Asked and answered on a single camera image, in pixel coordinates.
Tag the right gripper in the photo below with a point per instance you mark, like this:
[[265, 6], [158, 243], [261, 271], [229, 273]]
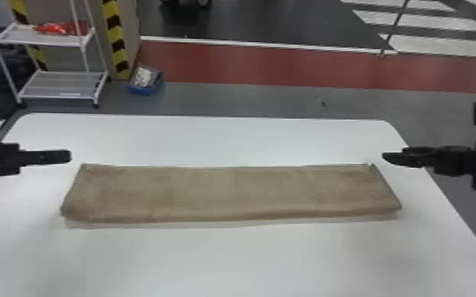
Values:
[[454, 159]]

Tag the white shelf trolley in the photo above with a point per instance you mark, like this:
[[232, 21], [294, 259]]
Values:
[[61, 85]]

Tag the blue basket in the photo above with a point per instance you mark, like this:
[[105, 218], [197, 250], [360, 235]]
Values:
[[146, 83]]

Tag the grey pole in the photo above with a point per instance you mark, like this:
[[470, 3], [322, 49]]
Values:
[[392, 31]]

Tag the red snack packet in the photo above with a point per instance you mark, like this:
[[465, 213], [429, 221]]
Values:
[[57, 28]]

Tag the beige towel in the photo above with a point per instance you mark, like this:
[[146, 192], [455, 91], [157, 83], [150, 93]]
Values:
[[229, 193]]

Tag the yellow black striped post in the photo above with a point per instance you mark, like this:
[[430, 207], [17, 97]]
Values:
[[115, 39]]

